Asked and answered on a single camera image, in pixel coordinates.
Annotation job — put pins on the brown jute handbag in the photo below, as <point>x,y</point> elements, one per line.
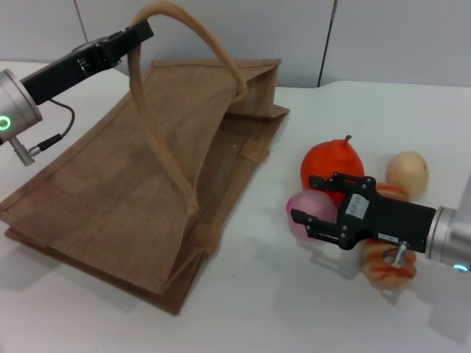
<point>110,184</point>

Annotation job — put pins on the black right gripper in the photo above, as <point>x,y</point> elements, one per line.
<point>386,220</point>

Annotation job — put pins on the grey vertical wall strip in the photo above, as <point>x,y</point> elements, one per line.
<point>81,22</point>

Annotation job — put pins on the silver right wrist connector plug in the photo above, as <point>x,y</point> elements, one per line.
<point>399,253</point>

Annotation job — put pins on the orange citrus fruit with stem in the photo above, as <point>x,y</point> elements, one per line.
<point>327,158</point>

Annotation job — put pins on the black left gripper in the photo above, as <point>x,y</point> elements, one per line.
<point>62,71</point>

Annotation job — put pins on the pale beige round fruit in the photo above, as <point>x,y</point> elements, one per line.
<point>407,172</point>

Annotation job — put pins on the orange striped bread loaf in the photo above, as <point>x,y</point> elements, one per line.
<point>371,274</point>

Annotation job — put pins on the dark vertical wall strip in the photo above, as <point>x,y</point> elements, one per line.
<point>325,48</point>

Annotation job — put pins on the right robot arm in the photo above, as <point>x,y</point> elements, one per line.
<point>452,235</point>

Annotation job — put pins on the pink peach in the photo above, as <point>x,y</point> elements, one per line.
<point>312,204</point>

